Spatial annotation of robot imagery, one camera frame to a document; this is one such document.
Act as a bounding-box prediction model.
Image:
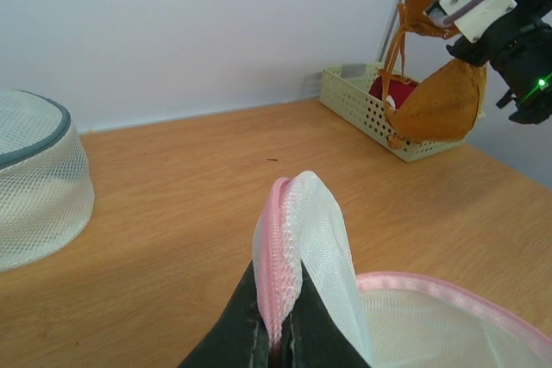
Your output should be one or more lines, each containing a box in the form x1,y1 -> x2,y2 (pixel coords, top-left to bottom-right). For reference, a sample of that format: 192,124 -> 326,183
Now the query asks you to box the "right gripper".
446,14 -> 524,66

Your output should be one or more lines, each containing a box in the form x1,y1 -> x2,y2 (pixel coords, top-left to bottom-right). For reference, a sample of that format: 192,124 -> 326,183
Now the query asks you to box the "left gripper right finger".
282,265 -> 369,368

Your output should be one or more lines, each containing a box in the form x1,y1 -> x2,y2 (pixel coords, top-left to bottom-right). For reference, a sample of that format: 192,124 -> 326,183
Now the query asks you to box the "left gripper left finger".
179,265 -> 273,368

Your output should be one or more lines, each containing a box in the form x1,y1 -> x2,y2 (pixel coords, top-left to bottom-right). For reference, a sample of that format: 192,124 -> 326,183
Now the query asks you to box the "yellow garment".
379,0 -> 487,149

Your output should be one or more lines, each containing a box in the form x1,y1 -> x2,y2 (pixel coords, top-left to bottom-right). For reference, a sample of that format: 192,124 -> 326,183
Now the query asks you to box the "pink-zip mesh laundry bag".
253,172 -> 551,367

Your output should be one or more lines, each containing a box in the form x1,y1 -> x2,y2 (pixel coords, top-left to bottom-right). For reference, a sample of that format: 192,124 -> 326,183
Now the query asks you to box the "red bra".
368,76 -> 418,109

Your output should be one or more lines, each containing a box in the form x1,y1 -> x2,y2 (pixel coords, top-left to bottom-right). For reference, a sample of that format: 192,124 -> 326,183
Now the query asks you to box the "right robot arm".
447,0 -> 551,125

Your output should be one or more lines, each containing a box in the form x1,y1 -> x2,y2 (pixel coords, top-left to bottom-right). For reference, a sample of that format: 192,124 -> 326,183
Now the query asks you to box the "grey-zip mesh laundry bag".
1,90 -> 95,271

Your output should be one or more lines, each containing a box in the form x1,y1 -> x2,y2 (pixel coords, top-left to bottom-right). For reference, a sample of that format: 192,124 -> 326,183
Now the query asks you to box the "green plastic basket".
319,62 -> 463,163

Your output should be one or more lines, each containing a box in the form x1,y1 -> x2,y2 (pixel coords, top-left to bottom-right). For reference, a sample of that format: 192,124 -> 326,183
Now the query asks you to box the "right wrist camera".
424,0 -> 518,42

